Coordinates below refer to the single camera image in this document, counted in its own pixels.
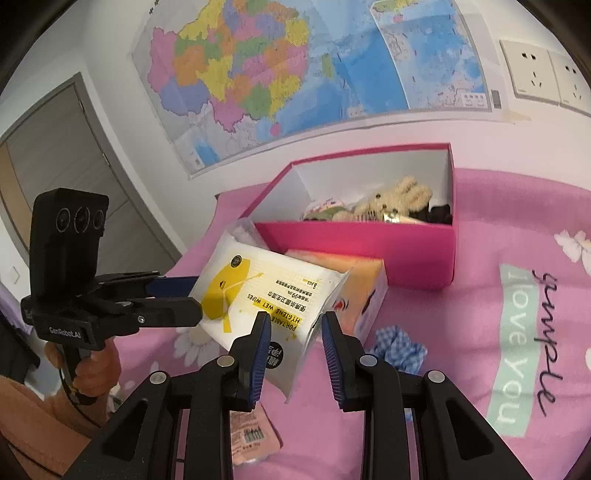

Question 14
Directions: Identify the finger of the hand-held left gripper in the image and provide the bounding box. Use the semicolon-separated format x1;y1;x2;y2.
95;272;200;299
121;298;204;329

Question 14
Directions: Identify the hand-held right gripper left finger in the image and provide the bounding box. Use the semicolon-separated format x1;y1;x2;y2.
62;311;273;480

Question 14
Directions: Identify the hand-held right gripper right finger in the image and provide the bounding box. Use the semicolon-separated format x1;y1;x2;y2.
321;311;532;480

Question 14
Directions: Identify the white yellow wet wipes packet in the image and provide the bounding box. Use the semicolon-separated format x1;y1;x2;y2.
189;219;354;402

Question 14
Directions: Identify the pink cardboard box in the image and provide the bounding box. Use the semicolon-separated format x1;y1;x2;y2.
253;143;458;291

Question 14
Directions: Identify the beige plush bunny toy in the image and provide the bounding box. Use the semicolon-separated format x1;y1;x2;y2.
332;175;433;225

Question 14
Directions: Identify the black cloth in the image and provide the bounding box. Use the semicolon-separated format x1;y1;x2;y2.
409;203;454;226

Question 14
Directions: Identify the person's left forearm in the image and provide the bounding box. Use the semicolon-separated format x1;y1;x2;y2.
0;374;116;480

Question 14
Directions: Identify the person's left hand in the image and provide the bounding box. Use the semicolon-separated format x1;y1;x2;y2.
44;344;122;405

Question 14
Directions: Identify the blue gingham scrunchie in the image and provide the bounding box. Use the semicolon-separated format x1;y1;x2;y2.
369;325;428;375

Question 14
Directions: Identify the pink snack packet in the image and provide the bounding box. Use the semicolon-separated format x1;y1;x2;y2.
230;401;283;466

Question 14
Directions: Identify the orange tissue packet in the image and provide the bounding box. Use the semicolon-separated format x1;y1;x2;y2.
284;248;389;345

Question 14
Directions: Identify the dark cloth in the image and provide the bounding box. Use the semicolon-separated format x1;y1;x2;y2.
0;314;44;380

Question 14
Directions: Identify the grey door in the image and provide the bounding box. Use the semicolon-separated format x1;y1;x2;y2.
0;71;184;278

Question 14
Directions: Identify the pink printed blanket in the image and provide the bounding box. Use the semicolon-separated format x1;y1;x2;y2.
111;168;591;480

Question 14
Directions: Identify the green plush toy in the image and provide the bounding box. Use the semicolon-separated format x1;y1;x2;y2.
302;198;356;222

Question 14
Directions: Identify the wall map poster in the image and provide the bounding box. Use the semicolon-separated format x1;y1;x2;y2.
131;0;504;176

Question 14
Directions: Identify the white wall socket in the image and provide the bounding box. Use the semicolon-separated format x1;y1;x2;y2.
499;39;562;100
547;48;591;117

